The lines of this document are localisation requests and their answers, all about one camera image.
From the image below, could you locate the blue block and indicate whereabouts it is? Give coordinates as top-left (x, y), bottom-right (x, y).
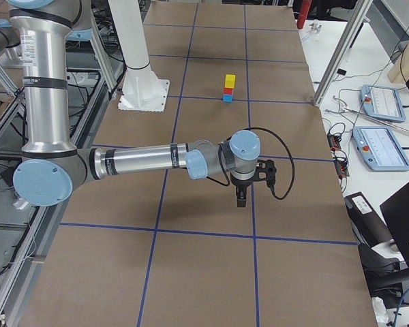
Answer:
top-left (222, 94), bottom-right (232, 102)

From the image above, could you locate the red block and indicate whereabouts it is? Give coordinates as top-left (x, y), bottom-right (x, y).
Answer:
top-left (223, 88), bottom-right (234, 96)

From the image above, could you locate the yellow block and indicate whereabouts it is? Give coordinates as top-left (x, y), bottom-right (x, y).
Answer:
top-left (224, 74), bottom-right (236, 89)

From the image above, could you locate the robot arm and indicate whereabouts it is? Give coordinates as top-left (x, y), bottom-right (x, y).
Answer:
top-left (9, 1), bottom-right (277, 207)

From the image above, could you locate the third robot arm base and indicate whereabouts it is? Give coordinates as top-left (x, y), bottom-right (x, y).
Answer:
top-left (0, 18), bottom-right (22, 69)

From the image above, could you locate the orange circuit board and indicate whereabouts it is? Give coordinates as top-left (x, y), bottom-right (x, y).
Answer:
top-left (327, 133), bottom-right (349, 179)

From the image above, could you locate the lower teach pendant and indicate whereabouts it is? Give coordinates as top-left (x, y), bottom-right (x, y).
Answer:
top-left (352, 126), bottom-right (409, 172)

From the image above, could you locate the teach pendant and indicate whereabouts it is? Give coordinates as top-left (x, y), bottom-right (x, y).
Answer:
top-left (360, 84), bottom-right (406, 123)
top-left (352, 126), bottom-right (409, 172)

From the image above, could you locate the black box with label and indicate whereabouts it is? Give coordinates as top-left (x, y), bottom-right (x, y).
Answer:
top-left (344, 192), bottom-right (393, 247)

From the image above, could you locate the upper teach pendant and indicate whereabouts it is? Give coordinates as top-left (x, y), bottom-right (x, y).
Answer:
top-left (360, 84), bottom-right (406, 123)

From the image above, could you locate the black monitor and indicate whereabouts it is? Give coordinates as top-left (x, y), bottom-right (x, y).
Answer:
top-left (380, 182), bottom-right (409, 264)

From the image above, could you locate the red fire extinguisher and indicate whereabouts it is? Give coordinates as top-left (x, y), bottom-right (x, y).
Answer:
top-left (297, 0), bottom-right (312, 29)

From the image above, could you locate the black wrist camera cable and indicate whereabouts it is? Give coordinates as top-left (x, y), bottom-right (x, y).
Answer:
top-left (248, 127), bottom-right (296, 200)

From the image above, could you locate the aluminium frame post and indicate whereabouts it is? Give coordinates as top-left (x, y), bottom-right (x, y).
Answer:
top-left (312, 0), bottom-right (373, 107)

